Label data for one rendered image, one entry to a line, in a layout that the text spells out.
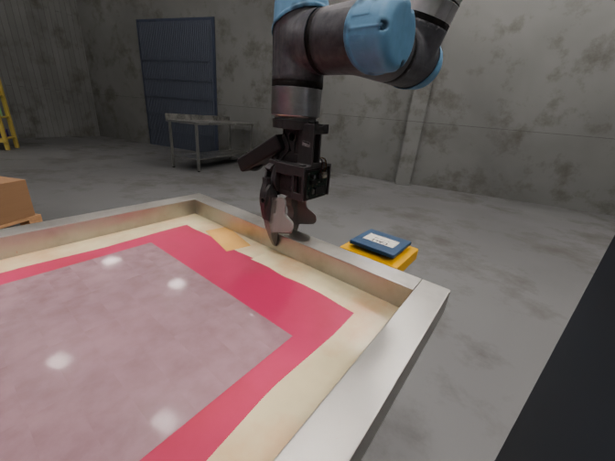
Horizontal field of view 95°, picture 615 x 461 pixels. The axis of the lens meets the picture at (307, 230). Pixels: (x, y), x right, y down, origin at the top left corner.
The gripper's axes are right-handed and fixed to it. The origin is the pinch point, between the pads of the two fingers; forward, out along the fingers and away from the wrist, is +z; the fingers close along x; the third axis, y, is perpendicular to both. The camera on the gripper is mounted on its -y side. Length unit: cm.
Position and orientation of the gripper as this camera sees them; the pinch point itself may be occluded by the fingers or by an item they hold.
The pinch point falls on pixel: (281, 233)
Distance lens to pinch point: 52.9
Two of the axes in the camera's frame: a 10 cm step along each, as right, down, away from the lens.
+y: 7.8, 2.9, -5.5
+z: -0.7, 9.2, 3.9
